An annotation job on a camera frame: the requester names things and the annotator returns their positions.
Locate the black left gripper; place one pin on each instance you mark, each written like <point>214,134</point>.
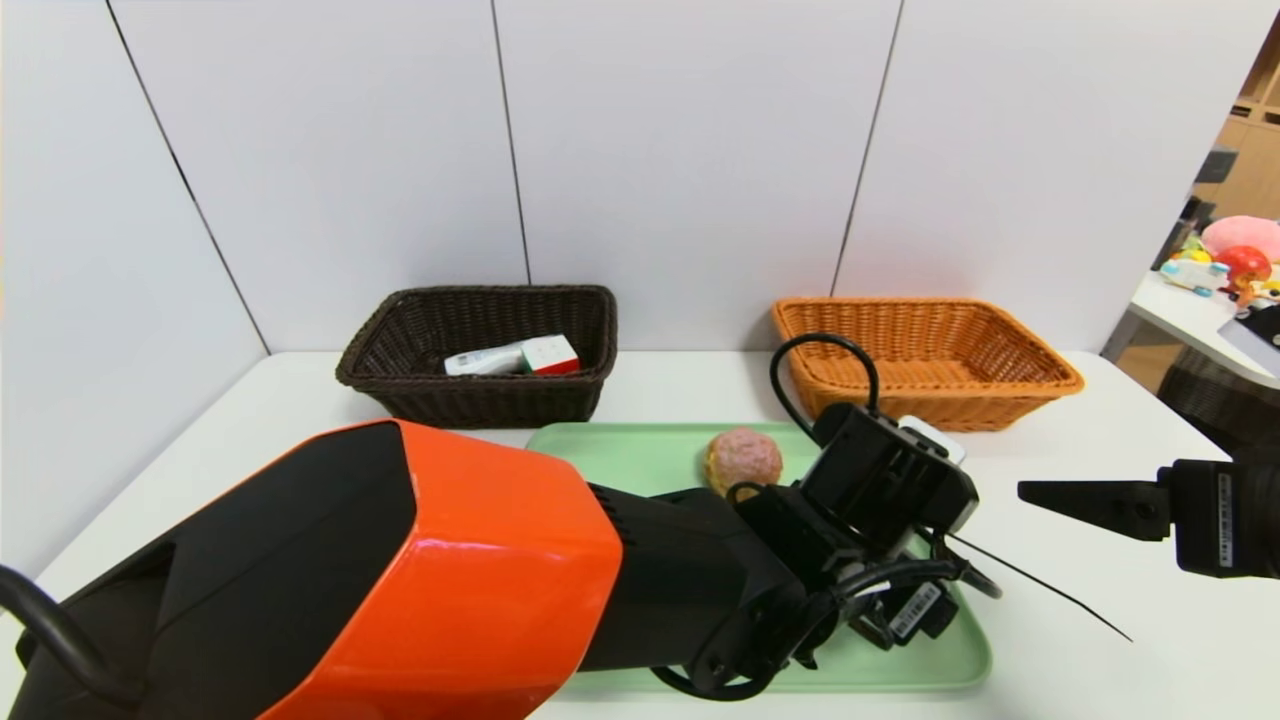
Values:
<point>912,607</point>

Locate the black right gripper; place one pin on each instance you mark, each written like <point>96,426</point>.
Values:
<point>1212,518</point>

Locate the pink topped round bun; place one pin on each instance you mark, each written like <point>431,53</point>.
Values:
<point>745,460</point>

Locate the colourful puzzle cube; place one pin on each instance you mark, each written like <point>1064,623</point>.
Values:
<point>552,352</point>

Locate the white plastic bottle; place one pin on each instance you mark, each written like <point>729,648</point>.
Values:
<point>480,360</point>

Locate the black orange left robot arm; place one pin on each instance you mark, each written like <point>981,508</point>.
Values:
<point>300,580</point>

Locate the orange wicker basket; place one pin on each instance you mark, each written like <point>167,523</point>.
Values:
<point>960,400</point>

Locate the dark brown wicker basket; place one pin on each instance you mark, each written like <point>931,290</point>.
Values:
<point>400,400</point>

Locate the dark woven bin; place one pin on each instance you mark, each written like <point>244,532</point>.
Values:
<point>1200,400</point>

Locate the white side table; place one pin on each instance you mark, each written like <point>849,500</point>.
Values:
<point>1180,310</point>

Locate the white and blue toy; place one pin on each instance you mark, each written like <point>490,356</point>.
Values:
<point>1190,272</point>

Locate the orange toy figure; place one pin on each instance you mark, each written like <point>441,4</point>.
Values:
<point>1265,293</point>

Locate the red apple toy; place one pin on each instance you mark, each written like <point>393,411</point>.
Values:
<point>1245,265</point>

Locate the pink plush toy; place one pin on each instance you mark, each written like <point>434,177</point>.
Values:
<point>1245,235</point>

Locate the light green plastic tray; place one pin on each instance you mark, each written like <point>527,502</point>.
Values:
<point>640,450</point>

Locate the wooden shelf unit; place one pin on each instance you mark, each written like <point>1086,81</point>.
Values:
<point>1255,170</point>

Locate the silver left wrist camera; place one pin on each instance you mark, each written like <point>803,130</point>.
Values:
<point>935,438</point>

